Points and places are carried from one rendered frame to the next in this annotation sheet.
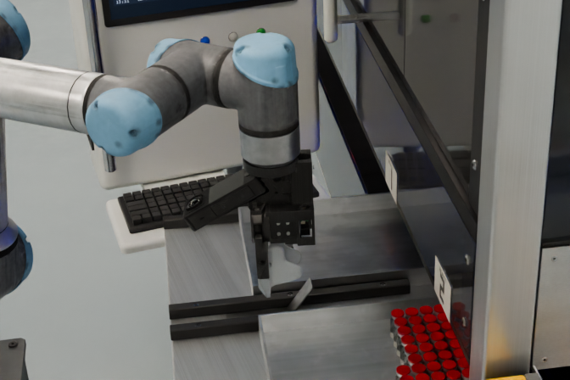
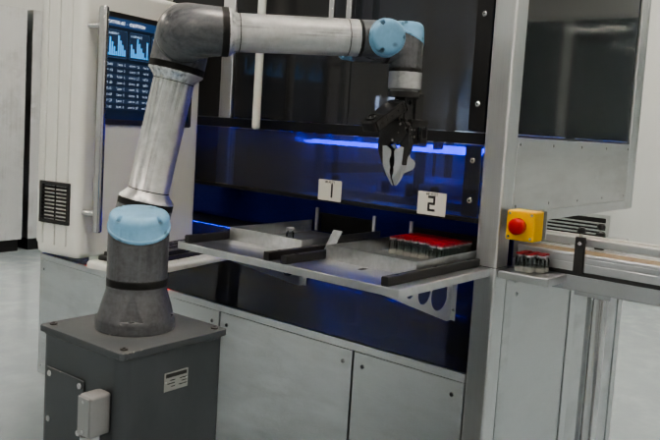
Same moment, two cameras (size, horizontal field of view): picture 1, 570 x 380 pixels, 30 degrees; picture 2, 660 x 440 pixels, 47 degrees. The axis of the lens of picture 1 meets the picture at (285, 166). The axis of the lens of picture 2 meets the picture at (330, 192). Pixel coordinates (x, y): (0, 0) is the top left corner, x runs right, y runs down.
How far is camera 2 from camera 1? 152 cm
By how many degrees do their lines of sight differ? 48
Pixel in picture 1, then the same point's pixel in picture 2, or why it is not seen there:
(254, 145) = (411, 76)
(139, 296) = not seen: outside the picture
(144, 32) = (115, 133)
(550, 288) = (519, 162)
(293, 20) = (188, 141)
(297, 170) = (418, 98)
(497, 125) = (511, 65)
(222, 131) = not seen: hidden behind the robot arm
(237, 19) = not seen: hidden behind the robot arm
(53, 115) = (339, 37)
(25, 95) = (318, 27)
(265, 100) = (418, 49)
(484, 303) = (500, 169)
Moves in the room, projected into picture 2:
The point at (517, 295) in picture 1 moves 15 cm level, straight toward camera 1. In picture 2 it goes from (511, 164) to (558, 169)
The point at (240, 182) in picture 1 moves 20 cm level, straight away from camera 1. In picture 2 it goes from (395, 103) to (329, 101)
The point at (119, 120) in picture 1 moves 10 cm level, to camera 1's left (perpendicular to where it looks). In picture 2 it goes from (399, 28) to (364, 22)
